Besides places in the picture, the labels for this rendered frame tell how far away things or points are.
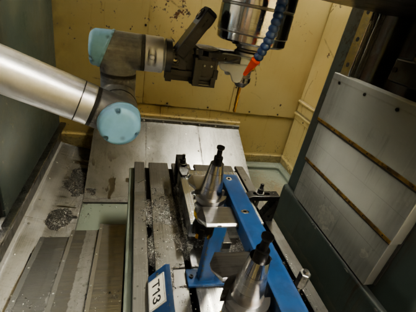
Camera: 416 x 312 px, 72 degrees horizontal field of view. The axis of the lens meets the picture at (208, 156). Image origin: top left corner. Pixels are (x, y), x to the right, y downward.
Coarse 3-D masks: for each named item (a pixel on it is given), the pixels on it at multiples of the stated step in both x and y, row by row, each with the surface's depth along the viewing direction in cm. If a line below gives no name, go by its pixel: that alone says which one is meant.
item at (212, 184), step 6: (210, 162) 53; (222, 162) 54; (210, 168) 53; (216, 168) 52; (222, 168) 53; (210, 174) 53; (216, 174) 53; (222, 174) 53; (204, 180) 54; (210, 180) 53; (216, 180) 53; (222, 180) 54; (204, 186) 54; (210, 186) 54; (216, 186) 54; (222, 186) 55; (204, 192) 54; (210, 192) 54; (216, 192) 54; (210, 198) 54; (216, 198) 55
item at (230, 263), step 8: (216, 256) 44; (224, 256) 44; (232, 256) 44; (240, 256) 44; (216, 264) 42; (224, 264) 43; (232, 264) 43; (240, 264) 43; (216, 272) 41; (224, 272) 41; (232, 272) 41; (224, 280) 40
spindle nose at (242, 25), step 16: (224, 0) 60; (240, 0) 56; (256, 0) 55; (272, 0) 55; (288, 0) 56; (224, 16) 60; (240, 16) 57; (256, 16) 56; (288, 16) 58; (224, 32) 61; (240, 32) 58; (256, 32) 57; (288, 32) 61; (272, 48) 60
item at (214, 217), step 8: (208, 208) 54; (216, 208) 54; (224, 208) 54; (200, 216) 51; (208, 216) 52; (216, 216) 52; (224, 216) 52; (232, 216) 53; (208, 224) 50; (216, 224) 50; (224, 224) 50; (232, 224) 51
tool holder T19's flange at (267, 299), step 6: (234, 276) 40; (228, 282) 39; (228, 288) 38; (222, 294) 38; (228, 294) 38; (222, 300) 39; (228, 300) 36; (264, 300) 37; (270, 300) 38; (228, 306) 36; (234, 306) 36; (240, 306) 36; (264, 306) 37
